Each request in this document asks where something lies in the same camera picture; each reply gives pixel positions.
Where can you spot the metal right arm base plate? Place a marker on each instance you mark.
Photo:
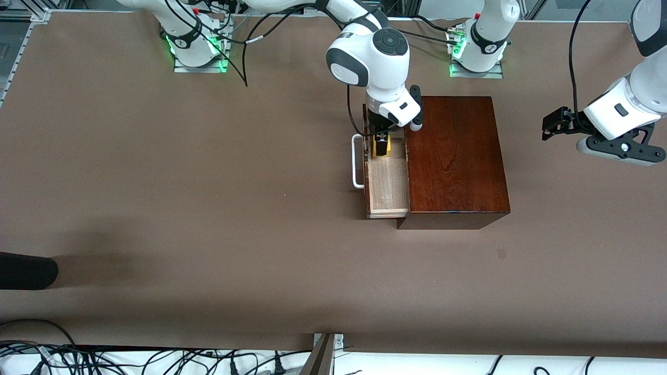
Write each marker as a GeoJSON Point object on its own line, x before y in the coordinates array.
{"type": "Point", "coordinates": [200, 69]}

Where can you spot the silver metal bracket plate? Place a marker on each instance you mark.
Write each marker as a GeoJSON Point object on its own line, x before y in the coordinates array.
{"type": "Point", "coordinates": [338, 341]}

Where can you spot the yellow wooden block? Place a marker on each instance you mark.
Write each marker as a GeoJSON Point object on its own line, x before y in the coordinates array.
{"type": "Point", "coordinates": [389, 143]}

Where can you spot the black ribbed cylinder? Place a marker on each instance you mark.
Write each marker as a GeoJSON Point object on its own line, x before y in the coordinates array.
{"type": "Point", "coordinates": [26, 271]}

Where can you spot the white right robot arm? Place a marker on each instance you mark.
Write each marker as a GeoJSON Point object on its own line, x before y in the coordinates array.
{"type": "Point", "coordinates": [365, 57]}

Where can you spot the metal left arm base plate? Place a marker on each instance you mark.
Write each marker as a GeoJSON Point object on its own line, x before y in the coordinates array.
{"type": "Point", "coordinates": [477, 74]}

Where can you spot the aluminium table edge rail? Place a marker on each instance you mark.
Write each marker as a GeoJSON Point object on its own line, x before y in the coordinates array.
{"type": "Point", "coordinates": [21, 47]}

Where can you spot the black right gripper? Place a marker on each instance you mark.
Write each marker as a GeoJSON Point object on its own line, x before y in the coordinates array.
{"type": "Point", "coordinates": [377, 124]}

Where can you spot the dark wooden cabinet box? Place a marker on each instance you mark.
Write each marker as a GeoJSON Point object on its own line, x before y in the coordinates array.
{"type": "Point", "coordinates": [453, 156]}

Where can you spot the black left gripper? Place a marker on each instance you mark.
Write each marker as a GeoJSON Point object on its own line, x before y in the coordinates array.
{"type": "Point", "coordinates": [579, 123]}

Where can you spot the table cover sheet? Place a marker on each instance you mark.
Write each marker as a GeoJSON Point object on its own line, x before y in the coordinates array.
{"type": "Point", "coordinates": [208, 208]}

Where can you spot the dark angled pole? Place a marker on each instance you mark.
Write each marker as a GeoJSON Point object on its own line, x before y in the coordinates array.
{"type": "Point", "coordinates": [318, 359]}

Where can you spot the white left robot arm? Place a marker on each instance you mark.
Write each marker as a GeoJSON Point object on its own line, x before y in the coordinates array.
{"type": "Point", "coordinates": [487, 31]}

